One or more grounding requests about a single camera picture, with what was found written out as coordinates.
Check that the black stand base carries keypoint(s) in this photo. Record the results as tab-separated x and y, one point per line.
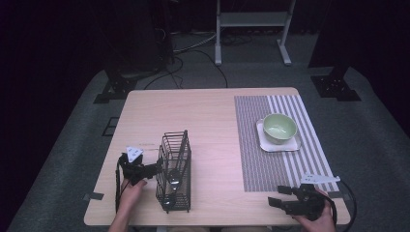
335	87
116	88

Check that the person's left hand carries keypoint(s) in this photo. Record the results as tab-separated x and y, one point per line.
132	195

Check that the green bowl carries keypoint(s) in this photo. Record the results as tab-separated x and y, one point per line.
279	129

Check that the grey striped placemat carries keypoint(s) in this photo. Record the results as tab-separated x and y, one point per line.
257	167

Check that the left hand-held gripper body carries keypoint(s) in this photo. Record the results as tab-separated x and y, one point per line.
133	167

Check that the white square plate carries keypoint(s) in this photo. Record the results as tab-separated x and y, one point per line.
267	146

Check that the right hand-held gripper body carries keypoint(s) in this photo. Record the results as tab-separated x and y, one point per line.
306	204

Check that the white metal stand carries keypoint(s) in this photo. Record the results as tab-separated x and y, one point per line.
253	19

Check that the person's right hand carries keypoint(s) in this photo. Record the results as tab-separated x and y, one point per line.
322	224

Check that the grey tape piece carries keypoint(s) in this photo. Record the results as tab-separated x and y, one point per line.
94	196

